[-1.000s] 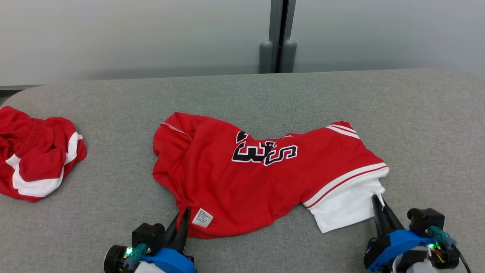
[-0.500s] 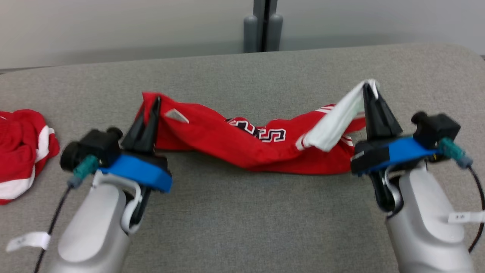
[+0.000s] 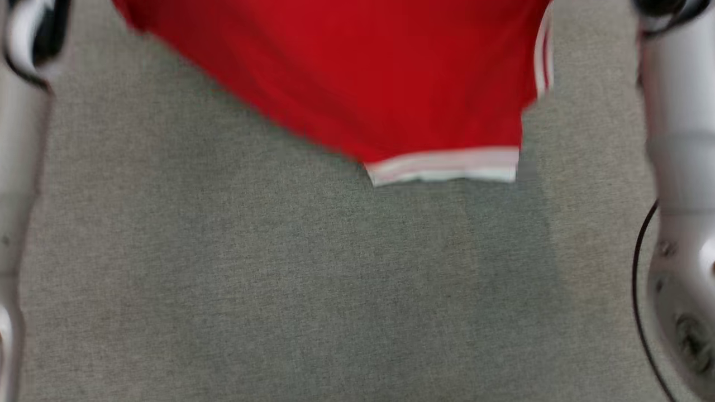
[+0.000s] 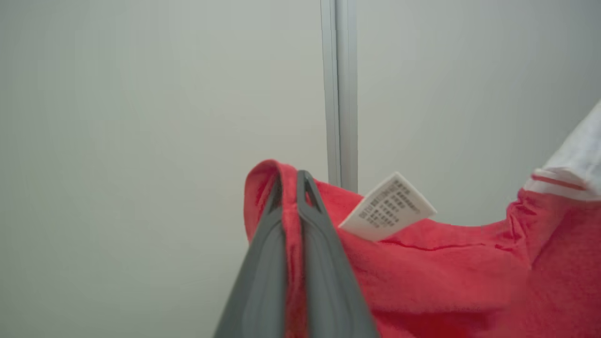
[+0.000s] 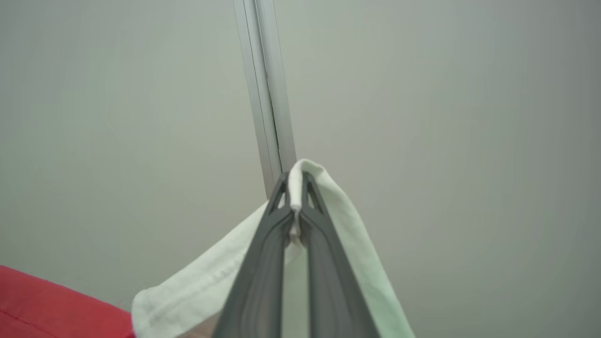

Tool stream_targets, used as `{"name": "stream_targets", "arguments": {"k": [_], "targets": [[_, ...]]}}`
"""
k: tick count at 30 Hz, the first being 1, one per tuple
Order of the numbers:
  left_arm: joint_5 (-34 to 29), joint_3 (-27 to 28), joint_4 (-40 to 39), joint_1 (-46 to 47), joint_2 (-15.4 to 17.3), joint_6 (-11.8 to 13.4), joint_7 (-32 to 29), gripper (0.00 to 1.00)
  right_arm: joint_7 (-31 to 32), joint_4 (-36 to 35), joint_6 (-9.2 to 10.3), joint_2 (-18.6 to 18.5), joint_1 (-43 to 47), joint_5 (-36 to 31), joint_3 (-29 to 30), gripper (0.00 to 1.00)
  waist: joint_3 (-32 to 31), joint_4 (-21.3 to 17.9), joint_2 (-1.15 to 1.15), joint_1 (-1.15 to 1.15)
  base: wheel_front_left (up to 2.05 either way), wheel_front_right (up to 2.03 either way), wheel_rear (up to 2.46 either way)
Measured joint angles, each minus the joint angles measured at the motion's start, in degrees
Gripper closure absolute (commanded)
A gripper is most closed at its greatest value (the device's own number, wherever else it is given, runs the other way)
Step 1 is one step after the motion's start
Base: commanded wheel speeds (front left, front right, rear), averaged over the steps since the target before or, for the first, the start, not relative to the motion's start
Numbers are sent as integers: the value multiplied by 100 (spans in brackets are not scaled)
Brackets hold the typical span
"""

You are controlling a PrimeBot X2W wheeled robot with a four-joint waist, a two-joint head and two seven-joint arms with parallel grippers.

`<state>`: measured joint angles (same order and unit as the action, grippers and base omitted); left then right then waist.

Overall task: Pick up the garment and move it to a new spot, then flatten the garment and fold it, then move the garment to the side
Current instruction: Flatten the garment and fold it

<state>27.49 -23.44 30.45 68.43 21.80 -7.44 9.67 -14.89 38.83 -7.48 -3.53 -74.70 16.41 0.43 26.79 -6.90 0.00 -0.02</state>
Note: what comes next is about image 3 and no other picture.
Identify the red white striped jersey shirt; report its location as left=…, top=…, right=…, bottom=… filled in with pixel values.
left=111, top=0, right=555, bottom=188

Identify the grey fabric sofa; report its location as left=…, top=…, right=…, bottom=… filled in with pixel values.
left=0, top=0, right=715, bottom=402

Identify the black cable teal plug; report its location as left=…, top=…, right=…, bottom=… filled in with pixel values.
left=631, top=200, right=678, bottom=402

